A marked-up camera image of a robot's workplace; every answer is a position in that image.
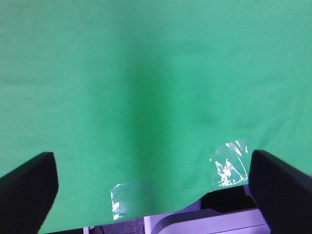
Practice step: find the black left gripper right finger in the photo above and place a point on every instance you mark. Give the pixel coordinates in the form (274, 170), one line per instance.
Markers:
(282, 193)

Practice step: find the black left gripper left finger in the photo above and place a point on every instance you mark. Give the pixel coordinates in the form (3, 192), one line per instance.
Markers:
(27, 195)

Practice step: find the green table mat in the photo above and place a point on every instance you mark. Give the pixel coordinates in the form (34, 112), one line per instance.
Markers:
(133, 90)

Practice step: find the grey robot base frame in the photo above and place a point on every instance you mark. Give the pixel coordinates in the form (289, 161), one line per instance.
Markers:
(192, 220)

